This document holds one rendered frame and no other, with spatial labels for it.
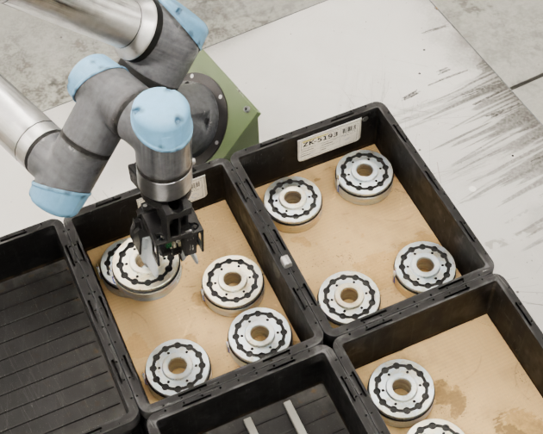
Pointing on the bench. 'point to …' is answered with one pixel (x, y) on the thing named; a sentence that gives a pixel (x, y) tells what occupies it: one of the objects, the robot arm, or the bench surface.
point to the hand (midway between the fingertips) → (165, 256)
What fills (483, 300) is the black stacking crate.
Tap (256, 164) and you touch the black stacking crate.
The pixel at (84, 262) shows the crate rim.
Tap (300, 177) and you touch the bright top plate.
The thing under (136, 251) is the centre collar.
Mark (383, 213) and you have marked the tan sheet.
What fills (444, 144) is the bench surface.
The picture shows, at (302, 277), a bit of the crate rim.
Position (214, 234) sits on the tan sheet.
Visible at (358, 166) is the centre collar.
